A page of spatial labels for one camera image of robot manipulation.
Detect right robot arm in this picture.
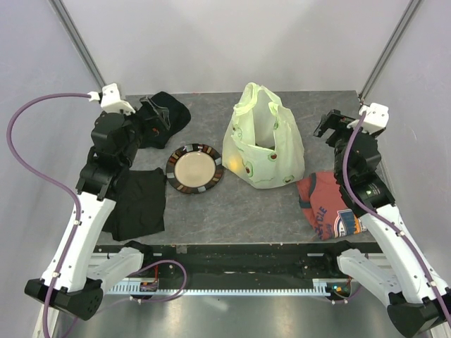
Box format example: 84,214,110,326
314,105,450,337

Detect black cloth front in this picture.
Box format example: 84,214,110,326
102,168,166,242

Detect patterned round plate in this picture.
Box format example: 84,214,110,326
166,143,224,194

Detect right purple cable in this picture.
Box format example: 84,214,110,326
341,112,451,320

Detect light green plastic bag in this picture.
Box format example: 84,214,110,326
222,82,305,189

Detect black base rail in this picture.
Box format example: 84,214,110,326
91,242,378,282

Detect purple cable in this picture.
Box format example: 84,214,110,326
341,112,451,320
7,92,94,338

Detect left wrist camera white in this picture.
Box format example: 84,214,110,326
87,83,136,115

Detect red printed t-shirt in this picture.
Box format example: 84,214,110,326
296,171,367,241

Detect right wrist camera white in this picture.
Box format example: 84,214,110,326
359,103,389,134

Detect grey cable duct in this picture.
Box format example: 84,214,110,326
107,279,345,296

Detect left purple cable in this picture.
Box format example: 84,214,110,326
7,92,94,338

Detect black cloth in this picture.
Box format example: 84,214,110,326
102,168,166,242
140,92,191,149

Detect right aluminium frame post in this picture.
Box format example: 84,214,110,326
358,0,423,105

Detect yellow lemon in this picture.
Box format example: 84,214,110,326
227,156,243,174

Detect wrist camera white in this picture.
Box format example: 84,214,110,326
87,83,136,115
359,103,389,134

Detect aluminium frame post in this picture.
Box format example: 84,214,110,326
48,0,106,88
358,0,423,105

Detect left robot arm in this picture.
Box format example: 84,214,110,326
25,92,175,320

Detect black cloth back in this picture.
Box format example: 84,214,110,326
140,92,191,149

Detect left aluminium frame post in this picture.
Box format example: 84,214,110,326
48,0,106,88

